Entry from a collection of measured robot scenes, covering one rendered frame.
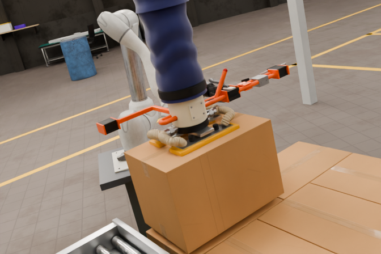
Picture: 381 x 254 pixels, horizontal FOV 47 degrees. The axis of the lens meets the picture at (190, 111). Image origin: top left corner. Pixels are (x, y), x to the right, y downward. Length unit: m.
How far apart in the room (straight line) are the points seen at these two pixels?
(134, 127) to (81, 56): 7.90
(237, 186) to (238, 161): 0.12
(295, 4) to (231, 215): 3.29
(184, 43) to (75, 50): 8.53
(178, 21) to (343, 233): 1.13
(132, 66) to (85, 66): 7.78
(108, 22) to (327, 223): 1.51
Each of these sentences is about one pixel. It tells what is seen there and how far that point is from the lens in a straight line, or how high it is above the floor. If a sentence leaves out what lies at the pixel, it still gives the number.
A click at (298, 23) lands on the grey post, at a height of 0.95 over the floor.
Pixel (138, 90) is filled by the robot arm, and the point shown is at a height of 1.11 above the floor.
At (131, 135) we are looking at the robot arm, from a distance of 2.53.
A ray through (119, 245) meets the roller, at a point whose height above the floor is 0.54.
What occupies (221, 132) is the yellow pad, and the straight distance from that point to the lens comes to 1.99.
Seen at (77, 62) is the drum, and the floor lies 0.42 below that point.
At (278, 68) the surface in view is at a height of 1.14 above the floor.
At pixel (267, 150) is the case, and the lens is 2.10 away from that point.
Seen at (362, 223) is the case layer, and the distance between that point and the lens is 2.06.
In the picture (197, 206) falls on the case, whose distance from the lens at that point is 1.91.
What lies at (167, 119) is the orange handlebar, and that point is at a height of 1.12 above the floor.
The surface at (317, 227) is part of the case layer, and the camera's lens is 2.06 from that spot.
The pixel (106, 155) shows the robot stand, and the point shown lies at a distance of 2.83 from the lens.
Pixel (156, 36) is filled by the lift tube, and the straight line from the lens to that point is 1.86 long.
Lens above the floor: 1.70
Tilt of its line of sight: 17 degrees down
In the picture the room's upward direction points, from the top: 13 degrees counter-clockwise
